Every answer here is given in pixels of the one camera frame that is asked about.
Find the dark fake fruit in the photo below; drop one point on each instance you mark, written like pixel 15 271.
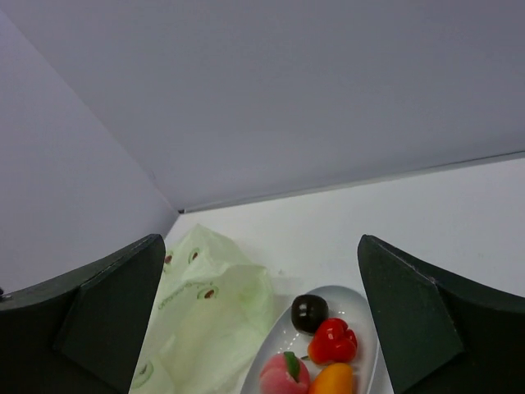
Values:
pixel 308 312

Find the green avocado-print plastic bag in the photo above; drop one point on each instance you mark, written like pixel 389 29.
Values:
pixel 212 311

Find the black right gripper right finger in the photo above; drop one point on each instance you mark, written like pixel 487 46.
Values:
pixel 440 332

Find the pink fake peach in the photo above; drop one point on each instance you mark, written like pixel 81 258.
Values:
pixel 284 373

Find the red yellow fake pear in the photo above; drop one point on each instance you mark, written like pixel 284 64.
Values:
pixel 333 342

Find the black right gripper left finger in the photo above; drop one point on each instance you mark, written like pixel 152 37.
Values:
pixel 81 332

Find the white oval plate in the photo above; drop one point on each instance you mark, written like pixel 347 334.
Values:
pixel 343 303

